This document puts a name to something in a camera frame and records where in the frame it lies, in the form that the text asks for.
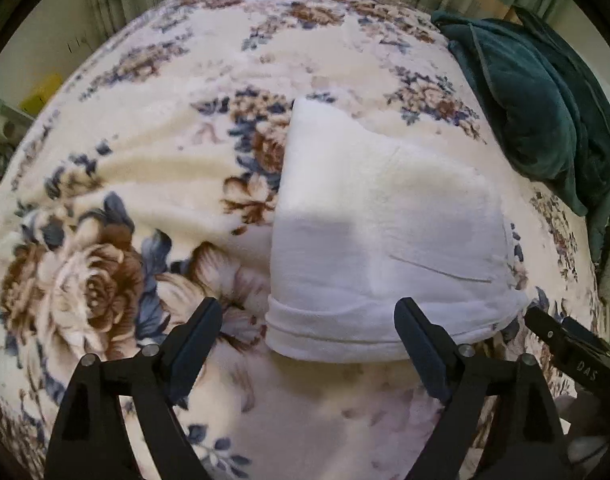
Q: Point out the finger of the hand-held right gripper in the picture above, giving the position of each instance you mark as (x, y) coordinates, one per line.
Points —
(550, 332)

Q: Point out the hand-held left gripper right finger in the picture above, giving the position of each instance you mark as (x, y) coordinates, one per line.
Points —
(425, 355)

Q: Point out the person's right hand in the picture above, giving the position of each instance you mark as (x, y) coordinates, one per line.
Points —
(597, 427)

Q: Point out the white towel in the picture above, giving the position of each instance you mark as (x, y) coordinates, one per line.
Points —
(385, 240)

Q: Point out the dark green blanket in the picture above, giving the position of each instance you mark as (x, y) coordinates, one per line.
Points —
(530, 100)

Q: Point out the floral plush blanket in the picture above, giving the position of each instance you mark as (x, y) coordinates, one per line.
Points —
(160, 135)

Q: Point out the yellow box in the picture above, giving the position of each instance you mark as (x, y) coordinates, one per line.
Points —
(40, 95)

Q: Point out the green and white box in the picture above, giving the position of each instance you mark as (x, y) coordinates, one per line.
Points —
(5, 120)

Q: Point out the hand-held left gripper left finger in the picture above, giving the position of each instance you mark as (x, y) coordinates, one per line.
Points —
(192, 355)

